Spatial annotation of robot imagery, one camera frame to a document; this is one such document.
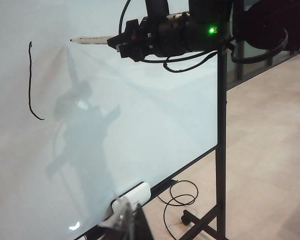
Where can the white marker with orange label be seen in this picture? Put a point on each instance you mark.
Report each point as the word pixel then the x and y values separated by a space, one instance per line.
pixel 92 40

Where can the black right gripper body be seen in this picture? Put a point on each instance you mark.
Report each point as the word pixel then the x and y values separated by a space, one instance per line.
pixel 165 37

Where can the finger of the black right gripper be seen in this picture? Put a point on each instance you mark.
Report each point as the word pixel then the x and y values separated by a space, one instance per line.
pixel 130 35
pixel 130 53

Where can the right wrist camera housing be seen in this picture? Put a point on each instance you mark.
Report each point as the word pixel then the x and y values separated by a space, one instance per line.
pixel 156 7

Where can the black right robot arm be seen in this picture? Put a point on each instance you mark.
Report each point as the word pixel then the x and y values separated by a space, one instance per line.
pixel 202 15

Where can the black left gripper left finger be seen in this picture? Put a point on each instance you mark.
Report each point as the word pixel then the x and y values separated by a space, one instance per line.
pixel 120 225

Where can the black marker stroke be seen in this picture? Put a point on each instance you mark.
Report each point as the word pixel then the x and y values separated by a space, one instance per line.
pixel 29 80

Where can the white whiteboard eraser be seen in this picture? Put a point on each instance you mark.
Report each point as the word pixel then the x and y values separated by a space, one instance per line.
pixel 137 192

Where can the whiteboard on black stand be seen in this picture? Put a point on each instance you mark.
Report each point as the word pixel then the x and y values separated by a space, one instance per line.
pixel 221 150

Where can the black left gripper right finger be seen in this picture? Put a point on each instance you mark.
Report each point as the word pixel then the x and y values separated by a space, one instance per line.
pixel 141 225

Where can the white glass whiteboard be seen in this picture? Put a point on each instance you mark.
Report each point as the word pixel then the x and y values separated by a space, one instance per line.
pixel 140 112

